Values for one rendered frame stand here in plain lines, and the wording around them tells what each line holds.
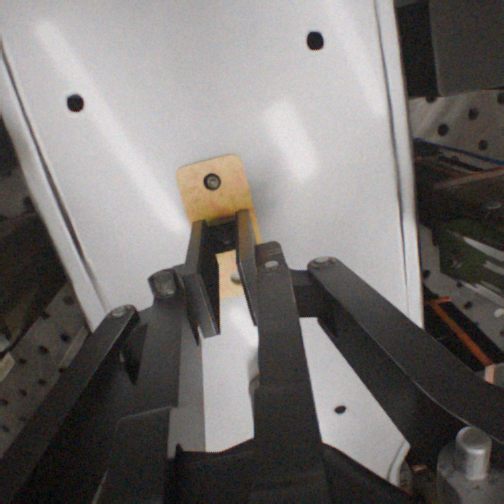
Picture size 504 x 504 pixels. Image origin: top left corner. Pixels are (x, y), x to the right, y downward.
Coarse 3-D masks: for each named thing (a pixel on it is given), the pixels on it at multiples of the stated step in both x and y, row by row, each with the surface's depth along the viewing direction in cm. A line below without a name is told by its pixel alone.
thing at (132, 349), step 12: (180, 264) 18; (180, 276) 17; (144, 312) 14; (192, 312) 15; (144, 324) 13; (192, 324) 14; (132, 336) 13; (144, 336) 14; (132, 348) 14; (132, 360) 14
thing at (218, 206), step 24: (192, 168) 20; (216, 168) 21; (240, 168) 21; (192, 192) 21; (216, 192) 21; (240, 192) 21; (192, 216) 21; (216, 216) 22; (216, 240) 21; (240, 288) 23
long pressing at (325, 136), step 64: (0, 0) 17; (64, 0) 17; (128, 0) 18; (192, 0) 18; (256, 0) 18; (320, 0) 18; (384, 0) 19; (0, 64) 18; (64, 64) 18; (128, 64) 19; (192, 64) 19; (256, 64) 19; (320, 64) 19; (384, 64) 20; (64, 128) 20; (128, 128) 20; (192, 128) 20; (256, 128) 20; (320, 128) 21; (384, 128) 21; (64, 192) 21; (128, 192) 21; (256, 192) 22; (320, 192) 22; (384, 192) 22; (64, 256) 22; (128, 256) 23; (320, 256) 24; (384, 256) 24; (320, 384) 28; (384, 448) 31
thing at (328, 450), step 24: (192, 456) 7; (216, 456) 7; (240, 456) 7; (336, 456) 7; (192, 480) 7; (216, 480) 7; (240, 480) 7; (336, 480) 6; (360, 480) 6; (384, 480) 6
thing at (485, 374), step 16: (432, 304) 39; (448, 304) 39; (432, 320) 37; (448, 320) 36; (464, 320) 36; (432, 336) 35; (448, 336) 34; (464, 336) 34; (480, 336) 33; (464, 352) 32; (480, 352) 31; (496, 352) 31; (480, 368) 30; (496, 368) 30; (496, 384) 31
